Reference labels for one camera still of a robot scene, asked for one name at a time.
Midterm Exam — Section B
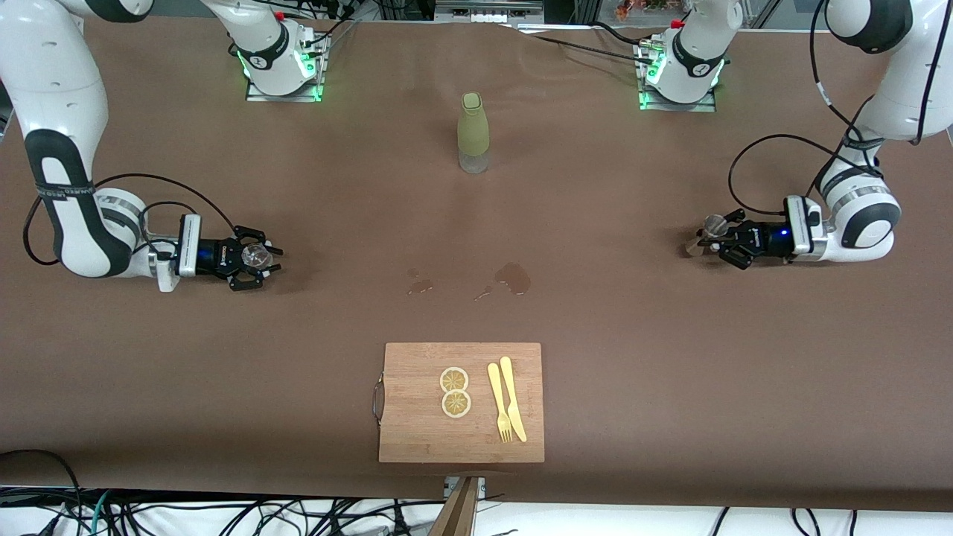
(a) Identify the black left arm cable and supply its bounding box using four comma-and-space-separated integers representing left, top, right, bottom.
727, 0, 935, 218

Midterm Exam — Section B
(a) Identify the bamboo cutting board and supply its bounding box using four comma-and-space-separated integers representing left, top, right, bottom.
372, 342, 545, 464

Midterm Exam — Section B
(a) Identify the black looped floor cable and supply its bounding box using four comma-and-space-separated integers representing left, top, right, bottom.
0, 449, 84, 536

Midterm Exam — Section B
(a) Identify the yellow plastic fork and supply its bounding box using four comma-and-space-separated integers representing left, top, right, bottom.
488, 363, 514, 444

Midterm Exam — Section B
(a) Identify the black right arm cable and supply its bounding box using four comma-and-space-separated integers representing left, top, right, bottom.
22, 173, 240, 267

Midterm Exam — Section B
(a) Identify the grey power strip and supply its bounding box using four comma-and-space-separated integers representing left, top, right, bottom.
436, 0, 544, 23

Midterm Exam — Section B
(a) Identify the teal floor cable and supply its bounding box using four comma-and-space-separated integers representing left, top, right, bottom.
88, 490, 112, 536

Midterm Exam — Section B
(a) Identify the wooden post with bracket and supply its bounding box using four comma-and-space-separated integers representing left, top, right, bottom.
430, 476, 486, 536

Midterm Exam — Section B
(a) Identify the steel double jigger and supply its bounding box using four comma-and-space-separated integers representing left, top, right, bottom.
685, 214, 729, 258

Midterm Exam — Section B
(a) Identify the black cable on table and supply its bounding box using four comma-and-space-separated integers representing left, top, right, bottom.
514, 22, 657, 66

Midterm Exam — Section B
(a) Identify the yellow plastic knife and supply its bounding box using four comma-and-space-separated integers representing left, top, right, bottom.
500, 357, 528, 443

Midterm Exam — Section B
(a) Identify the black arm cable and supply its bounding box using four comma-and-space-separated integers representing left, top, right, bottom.
22, 173, 240, 267
727, 0, 935, 218

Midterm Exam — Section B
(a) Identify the green sleeved glass bottle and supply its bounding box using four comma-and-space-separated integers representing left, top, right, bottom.
457, 92, 491, 175

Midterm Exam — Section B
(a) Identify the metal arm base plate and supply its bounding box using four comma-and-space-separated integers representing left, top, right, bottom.
637, 41, 718, 112
246, 30, 326, 103

